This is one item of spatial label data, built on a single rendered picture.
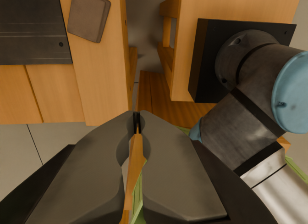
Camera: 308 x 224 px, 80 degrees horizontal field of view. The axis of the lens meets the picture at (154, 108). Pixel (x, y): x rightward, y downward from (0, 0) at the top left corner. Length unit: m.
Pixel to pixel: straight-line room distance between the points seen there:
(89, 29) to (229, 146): 0.39
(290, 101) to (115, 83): 0.41
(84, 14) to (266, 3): 0.47
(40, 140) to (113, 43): 1.59
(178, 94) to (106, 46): 0.27
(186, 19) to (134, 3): 0.87
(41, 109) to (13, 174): 1.79
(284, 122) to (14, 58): 0.61
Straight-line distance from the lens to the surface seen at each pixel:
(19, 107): 0.70
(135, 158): 0.83
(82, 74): 0.55
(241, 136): 0.34
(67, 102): 0.63
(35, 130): 1.95
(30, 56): 0.60
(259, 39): 0.46
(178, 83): 0.60
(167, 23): 1.18
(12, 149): 2.19
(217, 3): 0.59
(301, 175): 0.94
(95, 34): 0.49
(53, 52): 0.57
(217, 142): 0.35
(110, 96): 0.56
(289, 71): 0.33
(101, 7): 0.48
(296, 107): 0.34
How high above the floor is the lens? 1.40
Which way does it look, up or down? 62 degrees down
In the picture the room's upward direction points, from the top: 174 degrees clockwise
